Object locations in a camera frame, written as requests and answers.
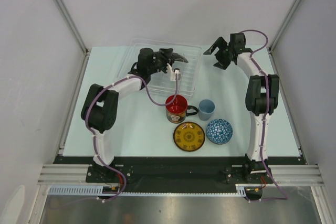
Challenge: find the light blue cup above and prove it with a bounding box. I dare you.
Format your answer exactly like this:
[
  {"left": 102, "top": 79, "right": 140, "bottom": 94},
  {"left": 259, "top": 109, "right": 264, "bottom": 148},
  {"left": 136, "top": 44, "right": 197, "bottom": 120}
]
[{"left": 198, "top": 99, "right": 215, "bottom": 121}]

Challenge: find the clear plastic dish rack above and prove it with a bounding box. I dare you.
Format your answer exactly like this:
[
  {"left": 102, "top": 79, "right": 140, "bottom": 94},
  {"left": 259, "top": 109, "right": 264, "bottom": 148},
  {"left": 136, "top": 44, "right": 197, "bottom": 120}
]
[{"left": 117, "top": 38, "right": 201, "bottom": 98}]

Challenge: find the yellow round patterned plate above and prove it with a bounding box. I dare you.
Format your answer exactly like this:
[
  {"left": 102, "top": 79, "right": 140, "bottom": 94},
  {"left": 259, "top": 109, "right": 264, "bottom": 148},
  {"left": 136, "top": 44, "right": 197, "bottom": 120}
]
[{"left": 173, "top": 122, "right": 206, "bottom": 152}]

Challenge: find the blue white patterned bowl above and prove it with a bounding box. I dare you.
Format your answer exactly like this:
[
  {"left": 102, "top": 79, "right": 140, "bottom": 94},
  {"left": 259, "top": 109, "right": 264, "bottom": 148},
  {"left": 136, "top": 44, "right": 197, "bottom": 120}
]
[{"left": 206, "top": 119, "right": 233, "bottom": 145}]

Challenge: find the red black mug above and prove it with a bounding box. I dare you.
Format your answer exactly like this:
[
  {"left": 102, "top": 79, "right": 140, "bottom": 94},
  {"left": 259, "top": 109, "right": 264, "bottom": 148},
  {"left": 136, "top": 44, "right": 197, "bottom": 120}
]
[{"left": 165, "top": 94, "right": 198, "bottom": 124}]

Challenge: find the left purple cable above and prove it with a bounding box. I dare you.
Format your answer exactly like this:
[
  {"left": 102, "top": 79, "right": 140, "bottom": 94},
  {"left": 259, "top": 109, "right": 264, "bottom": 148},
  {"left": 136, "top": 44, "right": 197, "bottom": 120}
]
[{"left": 49, "top": 69, "right": 182, "bottom": 209}]

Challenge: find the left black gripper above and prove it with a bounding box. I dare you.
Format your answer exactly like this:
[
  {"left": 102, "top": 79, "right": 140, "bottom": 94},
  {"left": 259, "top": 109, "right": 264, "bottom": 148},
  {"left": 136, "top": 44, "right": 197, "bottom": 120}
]
[{"left": 148, "top": 48, "right": 174, "bottom": 75}]

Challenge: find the aluminium frame rail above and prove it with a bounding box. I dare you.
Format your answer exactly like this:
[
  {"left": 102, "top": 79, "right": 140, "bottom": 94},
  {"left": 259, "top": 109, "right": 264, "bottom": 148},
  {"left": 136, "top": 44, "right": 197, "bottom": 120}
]
[{"left": 38, "top": 164, "right": 324, "bottom": 186}]

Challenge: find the slotted cable duct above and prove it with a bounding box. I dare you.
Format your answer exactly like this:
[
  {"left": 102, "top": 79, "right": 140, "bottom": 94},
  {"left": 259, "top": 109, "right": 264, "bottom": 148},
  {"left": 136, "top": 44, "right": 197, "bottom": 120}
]
[{"left": 49, "top": 185, "right": 246, "bottom": 197}]

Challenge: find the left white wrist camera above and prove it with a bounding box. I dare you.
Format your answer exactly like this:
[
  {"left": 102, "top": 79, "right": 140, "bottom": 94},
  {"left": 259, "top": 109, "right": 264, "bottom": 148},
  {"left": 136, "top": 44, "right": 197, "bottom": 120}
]
[{"left": 167, "top": 63, "right": 182, "bottom": 81}]

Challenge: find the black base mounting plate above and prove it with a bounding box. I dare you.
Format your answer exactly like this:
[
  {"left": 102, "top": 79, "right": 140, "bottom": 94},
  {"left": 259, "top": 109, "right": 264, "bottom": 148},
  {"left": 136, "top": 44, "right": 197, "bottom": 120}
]
[{"left": 86, "top": 157, "right": 273, "bottom": 184}]

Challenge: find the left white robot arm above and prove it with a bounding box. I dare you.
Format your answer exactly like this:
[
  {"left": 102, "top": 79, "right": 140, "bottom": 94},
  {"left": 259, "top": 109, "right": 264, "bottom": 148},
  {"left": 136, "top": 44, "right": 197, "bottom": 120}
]
[{"left": 81, "top": 48, "right": 188, "bottom": 182}]

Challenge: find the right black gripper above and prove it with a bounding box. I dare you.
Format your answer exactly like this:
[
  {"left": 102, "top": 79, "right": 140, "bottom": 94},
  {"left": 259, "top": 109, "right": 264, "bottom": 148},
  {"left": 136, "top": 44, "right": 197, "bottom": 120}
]
[{"left": 204, "top": 37, "right": 234, "bottom": 70}]

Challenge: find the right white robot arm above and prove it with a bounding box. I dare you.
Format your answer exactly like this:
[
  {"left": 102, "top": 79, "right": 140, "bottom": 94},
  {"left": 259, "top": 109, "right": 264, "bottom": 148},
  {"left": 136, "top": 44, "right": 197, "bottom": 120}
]
[{"left": 204, "top": 31, "right": 279, "bottom": 183}]

